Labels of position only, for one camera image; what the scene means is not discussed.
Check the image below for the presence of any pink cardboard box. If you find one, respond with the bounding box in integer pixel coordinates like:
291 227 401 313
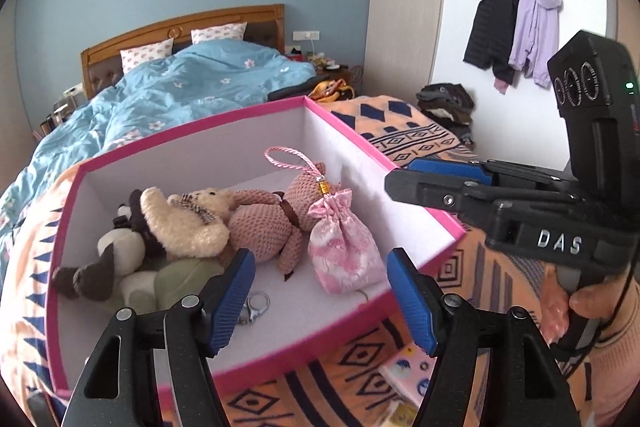
46 98 463 393

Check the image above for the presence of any lilac hanging hoodie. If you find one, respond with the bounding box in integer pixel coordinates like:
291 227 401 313
509 0 563 89

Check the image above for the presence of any cream plush bunny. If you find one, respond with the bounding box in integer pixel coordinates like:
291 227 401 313
140 187 236 259

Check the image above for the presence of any yellow bag on bed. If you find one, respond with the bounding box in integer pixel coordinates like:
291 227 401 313
308 79 356 103

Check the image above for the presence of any wall switch plate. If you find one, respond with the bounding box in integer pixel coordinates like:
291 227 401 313
292 30 320 41

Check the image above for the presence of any pink satin drawstring pouch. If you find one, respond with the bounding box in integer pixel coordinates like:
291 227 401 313
265 146 386 294

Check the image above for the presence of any orange navy patterned blanket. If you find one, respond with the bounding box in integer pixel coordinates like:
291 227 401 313
0 93 591 427

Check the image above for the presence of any right hand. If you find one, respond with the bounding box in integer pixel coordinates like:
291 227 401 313
540 265 626 345

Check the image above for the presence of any patterned pillow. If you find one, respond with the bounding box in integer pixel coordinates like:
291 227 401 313
119 38 174 75
191 23 247 44

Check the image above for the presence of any pink sleeve right forearm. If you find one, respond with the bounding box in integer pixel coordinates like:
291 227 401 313
586 281 639 426

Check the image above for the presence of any grey brown plush donkey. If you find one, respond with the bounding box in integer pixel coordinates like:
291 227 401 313
51 190 166 313

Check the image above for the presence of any wooden headboard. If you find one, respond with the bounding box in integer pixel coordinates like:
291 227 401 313
80 4 285 100

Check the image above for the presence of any blue floral duvet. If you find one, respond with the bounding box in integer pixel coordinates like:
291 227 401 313
1 39 316 255

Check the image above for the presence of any pile of dark clothes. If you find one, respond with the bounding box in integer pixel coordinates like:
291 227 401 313
416 83 475 150

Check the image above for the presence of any pink floral tissue pack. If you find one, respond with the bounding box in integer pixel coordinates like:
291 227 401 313
378 343 436 407

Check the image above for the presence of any pink knitted teddy bear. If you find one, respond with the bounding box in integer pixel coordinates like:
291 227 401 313
219 172 322 281

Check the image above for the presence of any black hanging jacket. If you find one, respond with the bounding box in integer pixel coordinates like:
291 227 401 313
463 0 518 86

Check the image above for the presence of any wooden nightstand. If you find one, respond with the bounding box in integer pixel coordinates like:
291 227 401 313
316 66 352 84

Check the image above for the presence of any right patterned pillow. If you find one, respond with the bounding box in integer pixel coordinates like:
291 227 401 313
191 23 247 44

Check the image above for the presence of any green plush dinosaur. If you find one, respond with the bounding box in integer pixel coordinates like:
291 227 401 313
103 258 224 314

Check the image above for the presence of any left patterned pillow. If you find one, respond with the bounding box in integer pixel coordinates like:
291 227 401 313
119 38 174 75

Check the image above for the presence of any yellow tissue pack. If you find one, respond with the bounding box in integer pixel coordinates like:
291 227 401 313
375 401 418 427

